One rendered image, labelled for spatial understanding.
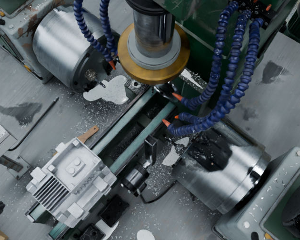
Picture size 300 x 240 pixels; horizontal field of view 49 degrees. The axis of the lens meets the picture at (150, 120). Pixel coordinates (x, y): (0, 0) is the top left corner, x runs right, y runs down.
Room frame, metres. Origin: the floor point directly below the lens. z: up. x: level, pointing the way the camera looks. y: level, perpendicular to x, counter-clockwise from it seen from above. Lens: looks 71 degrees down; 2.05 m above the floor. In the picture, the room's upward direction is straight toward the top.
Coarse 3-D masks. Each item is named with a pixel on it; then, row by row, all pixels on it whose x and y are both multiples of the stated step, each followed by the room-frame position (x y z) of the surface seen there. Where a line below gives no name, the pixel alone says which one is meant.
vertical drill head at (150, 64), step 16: (144, 16) 0.40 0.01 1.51; (160, 16) 0.39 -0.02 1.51; (128, 32) 0.48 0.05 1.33; (144, 32) 0.40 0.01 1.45; (160, 32) 0.39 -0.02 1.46; (176, 32) 0.46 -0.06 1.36; (128, 48) 0.42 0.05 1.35; (144, 48) 0.40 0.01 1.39; (160, 48) 0.39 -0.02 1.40; (176, 48) 0.42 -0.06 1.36; (128, 64) 0.39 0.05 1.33; (144, 64) 0.38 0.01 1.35; (160, 64) 0.38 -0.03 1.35; (176, 64) 0.39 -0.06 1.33; (144, 80) 0.35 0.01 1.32; (160, 80) 0.35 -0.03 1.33
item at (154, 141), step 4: (148, 136) 0.23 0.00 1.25; (152, 136) 0.24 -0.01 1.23; (144, 140) 0.22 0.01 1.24; (148, 140) 0.22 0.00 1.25; (152, 140) 0.22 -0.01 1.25; (156, 140) 0.22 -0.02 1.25; (144, 144) 0.22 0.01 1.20; (148, 144) 0.21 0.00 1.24; (152, 144) 0.21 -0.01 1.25; (156, 144) 0.22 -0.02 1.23; (148, 148) 0.21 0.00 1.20; (152, 148) 0.21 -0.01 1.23; (156, 148) 0.22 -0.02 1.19; (148, 152) 0.21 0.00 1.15; (152, 152) 0.21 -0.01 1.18; (156, 152) 0.22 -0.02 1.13; (148, 156) 0.21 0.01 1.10; (152, 156) 0.21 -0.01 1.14; (148, 160) 0.21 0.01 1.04; (152, 160) 0.21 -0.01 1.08; (148, 164) 0.21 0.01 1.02; (152, 164) 0.21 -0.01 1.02
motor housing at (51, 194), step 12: (36, 180) 0.15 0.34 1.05; (48, 180) 0.15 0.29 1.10; (108, 180) 0.15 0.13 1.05; (36, 192) 0.11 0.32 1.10; (48, 192) 0.11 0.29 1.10; (60, 192) 0.11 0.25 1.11; (84, 192) 0.11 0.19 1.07; (96, 192) 0.12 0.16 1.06; (48, 204) 0.08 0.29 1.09; (60, 204) 0.08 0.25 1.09; (84, 204) 0.08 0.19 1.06; (72, 216) 0.05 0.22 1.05
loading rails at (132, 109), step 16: (144, 96) 0.48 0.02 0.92; (128, 112) 0.42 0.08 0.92; (144, 112) 0.45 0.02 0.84; (160, 112) 0.42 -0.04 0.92; (176, 112) 0.43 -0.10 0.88; (112, 128) 0.36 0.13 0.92; (128, 128) 0.38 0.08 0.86; (144, 128) 0.39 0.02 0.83; (160, 128) 0.36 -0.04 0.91; (96, 144) 0.30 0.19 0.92; (112, 144) 0.31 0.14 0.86; (112, 160) 0.26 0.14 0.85; (128, 160) 0.24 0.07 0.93; (32, 208) 0.08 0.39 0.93; (64, 224) 0.03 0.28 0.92; (80, 224) 0.03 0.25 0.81
